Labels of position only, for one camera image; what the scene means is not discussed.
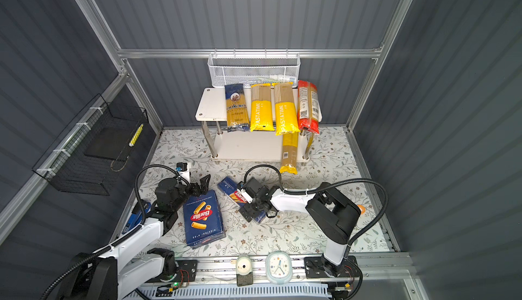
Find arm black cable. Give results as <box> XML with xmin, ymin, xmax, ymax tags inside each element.
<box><xmin>38</xmin><ymin>164</ymin><xmax>182</xmax><ymax>300</ymax></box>
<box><xmin>243</xmin><ymin>164</ymin><xmax>389</xmax><ymax>247</ymax></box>

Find yellow spaghetti bag back side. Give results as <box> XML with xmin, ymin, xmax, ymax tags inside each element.
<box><xmin>279</xmin><ymin>132</ymin><xmax>299</xmax><ymax>174</ymax></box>

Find blue yellow spaghetti bag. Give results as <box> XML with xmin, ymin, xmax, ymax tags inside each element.
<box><xmin>225</xmin><ymin>84</ymin><xmax>250</xmax><ymax>132</ymax></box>

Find narrow blue Barilla spaghetti box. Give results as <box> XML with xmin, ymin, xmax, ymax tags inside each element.
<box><xmin>217</xmin><ymin>177</ymin><xmax>266</xmax><ymax>223</ymax></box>

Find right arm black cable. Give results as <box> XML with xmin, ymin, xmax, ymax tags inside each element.
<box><xmin>243</xmin><ymin>164</ymin><xmax>389</xmax><ymax>247</ymax></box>

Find red spaghetti bag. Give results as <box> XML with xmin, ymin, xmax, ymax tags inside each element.
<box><xmin>298</xmin><ymin>81</ymin><xmax>319</xmax><ymax>134</ymax></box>

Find large blue Barilla pasta box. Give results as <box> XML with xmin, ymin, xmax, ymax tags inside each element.
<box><xmin>183</xmin><ymin>190</ymin><xmax>226</xmax><ymax>248</ymax></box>

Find white wire mesh basket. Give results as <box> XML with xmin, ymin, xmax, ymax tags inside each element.
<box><xmin>207</xmin><ymin>54</ymin><xmax>301</xmax><ymax>88</ymax></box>

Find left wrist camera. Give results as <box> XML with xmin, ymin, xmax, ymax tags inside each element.
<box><xmin>176</xmin><ymin>162</ymin><xmax>191</xmax><ymax>182</ymax></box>

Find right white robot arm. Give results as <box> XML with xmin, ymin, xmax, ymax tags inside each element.
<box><xmin>237</xmin><ymin>178</ymin><xmax>362</xmax><ymax>277</ymax></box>

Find white tube in basket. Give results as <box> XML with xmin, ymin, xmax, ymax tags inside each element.
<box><xmin>269</xmin><ymin>74</ymin><xmax>298</xmax><ymax>84</ymax></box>

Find blue stapler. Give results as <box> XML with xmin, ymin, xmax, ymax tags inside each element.
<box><xmin>122</xmin><ymin>200</ymin><xmax>151</xmax><ymax>235</ymax></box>

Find black wire basket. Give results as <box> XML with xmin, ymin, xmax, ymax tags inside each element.
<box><xmin>33</xmin><ymin>97</ymin><xmax>149</xmax><ymax>196</ymax></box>

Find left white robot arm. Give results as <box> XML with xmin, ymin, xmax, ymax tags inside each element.
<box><xmin>57</xmin><ymin>174</ymin><xmax>211</xmax><ymax>299</ymax></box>

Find white analog clock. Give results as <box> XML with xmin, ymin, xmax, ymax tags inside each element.
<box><xmin>265</xmin><ymin>251</ymin><xmax>293</xmax><ymax>285</ymax></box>

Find white two-tier shelf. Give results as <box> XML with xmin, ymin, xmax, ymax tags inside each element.
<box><xmin>194</xmin><ymin>87</ymin><xmax>323</xmax><ymax>165</ymax></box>

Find yellow green marker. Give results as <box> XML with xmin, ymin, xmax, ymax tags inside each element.
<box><xmin>129</xmin><ymin>124</ymin><xmax>144</xmax><ymax>147</ymax></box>

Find round white timer device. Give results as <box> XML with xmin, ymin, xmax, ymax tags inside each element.
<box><xmin>236</xmin><ymin>255</ymin><xmax>254</xmax><ymax>287</ymax></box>

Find yellow Pastatime spaghetti bag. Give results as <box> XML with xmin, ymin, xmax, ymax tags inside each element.
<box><xmin>274</xmin><ymin>83</ymin><xmax>300</xmax><ymax>136</ymax></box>
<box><xmin>250</xmin><ymin>83</ymin><xmax>275</xmax><ymax>132</ymax></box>

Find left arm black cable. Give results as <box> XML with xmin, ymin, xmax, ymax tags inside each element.
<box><xmin>38</xmin><ymin>164</ymin><xmax>182</xmax><ymax>300</ymax></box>

